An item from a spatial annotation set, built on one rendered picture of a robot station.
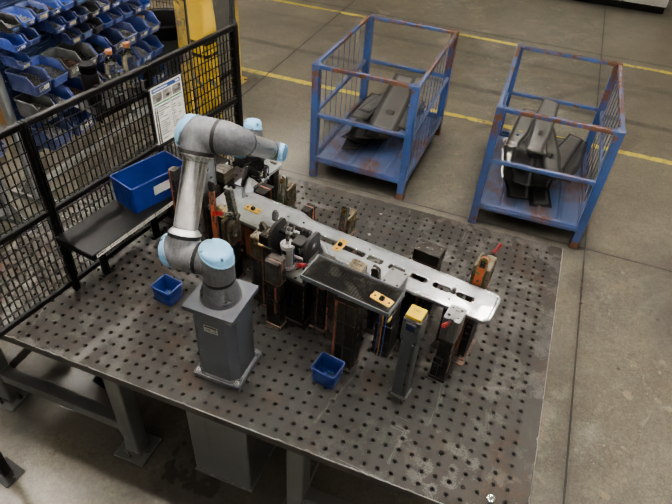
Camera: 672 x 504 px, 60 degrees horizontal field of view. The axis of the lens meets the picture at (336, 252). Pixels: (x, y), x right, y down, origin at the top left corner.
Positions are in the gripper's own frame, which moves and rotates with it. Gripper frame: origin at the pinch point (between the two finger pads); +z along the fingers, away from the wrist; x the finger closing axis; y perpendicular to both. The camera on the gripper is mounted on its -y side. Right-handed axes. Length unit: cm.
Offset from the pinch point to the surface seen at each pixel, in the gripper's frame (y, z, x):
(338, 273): 63, -5, -31
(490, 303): 114, 11, 2
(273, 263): 33.9, 3.5, -32.1
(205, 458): 24, 97, -75
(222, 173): -24.6, 5.4, 9.5
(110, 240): -34, 8, -54
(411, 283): 83, 11, -5
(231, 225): 2.8, 6.6, -19.1
